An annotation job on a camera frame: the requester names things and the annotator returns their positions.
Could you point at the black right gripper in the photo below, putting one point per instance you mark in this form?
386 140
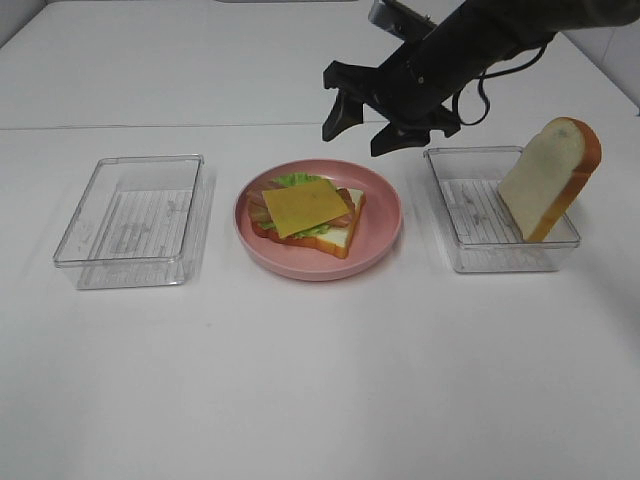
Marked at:
410 87

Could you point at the green lettuce leaf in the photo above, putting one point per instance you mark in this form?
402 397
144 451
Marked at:
298 178

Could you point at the bacon strip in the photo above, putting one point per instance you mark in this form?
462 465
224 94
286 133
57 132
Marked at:
257 208
301 211

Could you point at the yellow cheese slice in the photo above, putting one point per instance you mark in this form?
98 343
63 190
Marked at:
301 207

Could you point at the bread slice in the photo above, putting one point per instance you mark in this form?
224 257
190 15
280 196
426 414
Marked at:
334 238
548 176

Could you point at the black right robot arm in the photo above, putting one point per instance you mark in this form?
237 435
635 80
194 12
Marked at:
564 15

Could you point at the pink round plate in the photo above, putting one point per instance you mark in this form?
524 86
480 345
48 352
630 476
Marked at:
377 230

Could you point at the right clear plastic tray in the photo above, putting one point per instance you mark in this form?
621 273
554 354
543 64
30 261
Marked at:
479 233

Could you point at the clear plastic tray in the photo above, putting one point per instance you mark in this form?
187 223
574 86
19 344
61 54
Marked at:
479 233
139 223

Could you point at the left clear plastic tray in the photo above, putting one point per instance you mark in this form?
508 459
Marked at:
139 223

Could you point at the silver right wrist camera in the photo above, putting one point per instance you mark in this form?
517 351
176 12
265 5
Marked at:
399 20

